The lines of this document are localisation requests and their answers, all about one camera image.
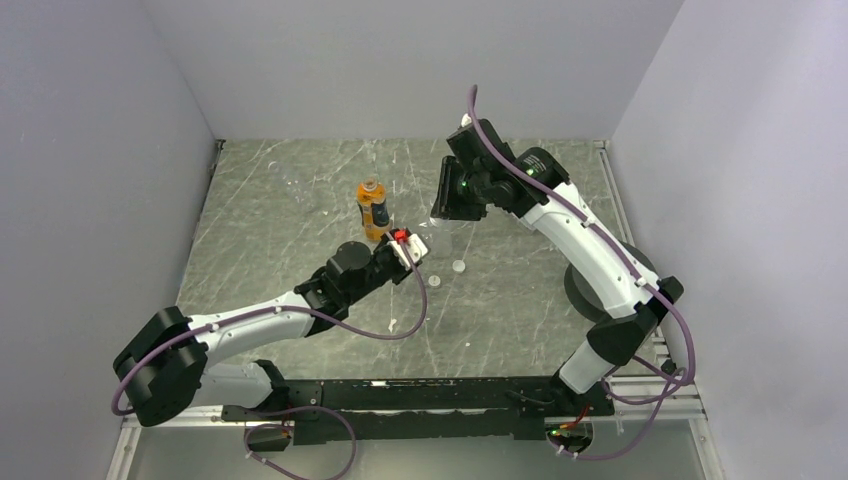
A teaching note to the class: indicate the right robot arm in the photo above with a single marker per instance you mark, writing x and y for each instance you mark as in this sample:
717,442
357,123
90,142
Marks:
606,281

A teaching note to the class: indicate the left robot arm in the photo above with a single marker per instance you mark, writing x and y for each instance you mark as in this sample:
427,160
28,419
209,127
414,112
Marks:
176,362

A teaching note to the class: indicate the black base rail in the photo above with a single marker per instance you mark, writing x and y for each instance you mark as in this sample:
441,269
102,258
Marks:
519,407

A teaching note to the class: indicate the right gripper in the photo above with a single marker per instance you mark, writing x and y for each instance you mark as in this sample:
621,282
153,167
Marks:
443,207

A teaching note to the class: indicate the orange juice bottle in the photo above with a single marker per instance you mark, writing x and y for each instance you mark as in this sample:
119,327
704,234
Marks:
371,197

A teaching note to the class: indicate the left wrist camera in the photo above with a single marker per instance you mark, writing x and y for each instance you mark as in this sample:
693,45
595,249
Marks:
409,248

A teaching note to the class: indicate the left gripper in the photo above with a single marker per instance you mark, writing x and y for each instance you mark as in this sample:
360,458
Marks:
383,245

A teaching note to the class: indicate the short clear plastic bottle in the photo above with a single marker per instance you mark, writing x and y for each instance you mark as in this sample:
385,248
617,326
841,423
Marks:
440,237

